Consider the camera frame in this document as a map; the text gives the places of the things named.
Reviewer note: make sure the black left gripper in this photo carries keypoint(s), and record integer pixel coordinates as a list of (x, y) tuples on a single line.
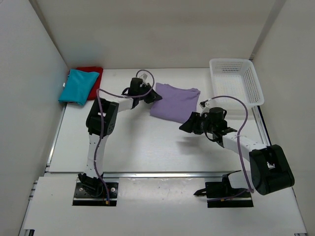
[(153, 96)]

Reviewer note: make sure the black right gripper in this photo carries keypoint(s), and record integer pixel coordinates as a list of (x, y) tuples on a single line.
[(192, 125)]

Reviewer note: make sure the lavender t shirt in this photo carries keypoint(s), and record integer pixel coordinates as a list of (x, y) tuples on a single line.
[(176, 104)]

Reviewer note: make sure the red t shirt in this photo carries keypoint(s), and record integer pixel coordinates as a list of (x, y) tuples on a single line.
[(99, 70)]

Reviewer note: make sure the teal t shirt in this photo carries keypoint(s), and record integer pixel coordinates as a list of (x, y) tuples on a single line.
[(78, 86)]

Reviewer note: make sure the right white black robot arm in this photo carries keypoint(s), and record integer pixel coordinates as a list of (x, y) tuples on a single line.
[(269, 168)]

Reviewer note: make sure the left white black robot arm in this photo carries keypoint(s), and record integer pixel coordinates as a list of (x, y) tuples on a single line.
[(101, 122)]

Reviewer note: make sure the white plastic laundry basket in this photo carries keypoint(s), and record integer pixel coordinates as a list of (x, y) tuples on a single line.
[(236, 78)]

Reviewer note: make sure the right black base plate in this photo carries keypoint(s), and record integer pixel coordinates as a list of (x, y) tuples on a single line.
[(223, 195)]

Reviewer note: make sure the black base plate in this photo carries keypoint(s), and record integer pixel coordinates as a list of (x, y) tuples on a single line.
[(86, 197), (223, 195)]

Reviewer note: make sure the aluminium frame rail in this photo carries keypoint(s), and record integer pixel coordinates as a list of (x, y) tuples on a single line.
[(163, 174)]

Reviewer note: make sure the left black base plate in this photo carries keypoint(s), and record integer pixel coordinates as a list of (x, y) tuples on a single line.
[(86, 197)]

